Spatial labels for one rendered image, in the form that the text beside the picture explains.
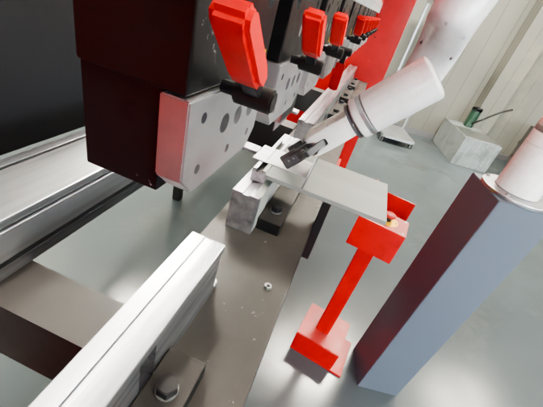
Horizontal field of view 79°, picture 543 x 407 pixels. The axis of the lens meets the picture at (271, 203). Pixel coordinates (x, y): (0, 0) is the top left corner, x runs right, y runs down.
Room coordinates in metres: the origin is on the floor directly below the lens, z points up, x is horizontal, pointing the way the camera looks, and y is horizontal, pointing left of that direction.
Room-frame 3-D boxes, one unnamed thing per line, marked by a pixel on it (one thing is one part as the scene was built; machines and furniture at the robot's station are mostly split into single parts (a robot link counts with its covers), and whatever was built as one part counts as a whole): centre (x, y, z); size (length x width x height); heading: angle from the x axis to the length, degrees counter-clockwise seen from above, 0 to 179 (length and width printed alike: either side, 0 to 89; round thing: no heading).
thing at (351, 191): (0.67, -0.11, 1.00); 0.26 x 0.18 x 0.01; 81
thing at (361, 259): (1.01, -0.39, 0.39); 0.06 x 0.06 x 0.54; 72
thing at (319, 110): (1.94, -0.16, 0.92); 1.68 x 0.06 x 0.10; 171
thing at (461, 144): (4.67, -2.38, 0.38); 0.79 x 0.63 x 0.77; 2
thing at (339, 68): (0.84, -0.05, 1.20); 0.04 x 0.02 x 0.10; 81
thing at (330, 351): (1.00, -0.42, 0.06); 0.25 x 0.20 x 0.12; 72
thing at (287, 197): (0.73, -0.03, 0.89); 0.30 x 0.05 x 0.03; 171
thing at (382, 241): (1.01, -0.39, 0.75); 0.20 x 0.16 x 0.18; 162
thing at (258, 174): (0.72, 0.03, 0.99); 0.20 x 0.03 x 0.03; 171
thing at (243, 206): (0.75, 0.02, 0.92); 0.39 x 0.06 x 0.10; 171
